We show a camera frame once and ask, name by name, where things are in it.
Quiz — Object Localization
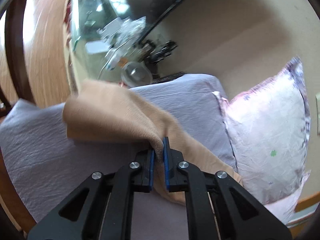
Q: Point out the purple grey bed sheet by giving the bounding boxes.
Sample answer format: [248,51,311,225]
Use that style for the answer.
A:
[1,74,236,231]

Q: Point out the white floral pillow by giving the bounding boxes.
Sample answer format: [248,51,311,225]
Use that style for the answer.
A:
[223,56,311,205]

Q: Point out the tan beige garment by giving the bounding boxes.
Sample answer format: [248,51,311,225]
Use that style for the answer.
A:
[62,80,242,205]

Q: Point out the cluttered bedside desk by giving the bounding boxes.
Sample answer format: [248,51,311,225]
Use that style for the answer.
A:
[64,0,184,89]

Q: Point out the clear glass jar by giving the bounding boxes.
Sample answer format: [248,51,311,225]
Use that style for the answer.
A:
[121,61,153,88]

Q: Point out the wooden headboard trim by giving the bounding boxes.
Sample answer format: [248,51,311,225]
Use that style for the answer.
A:
[287,191,319,239]

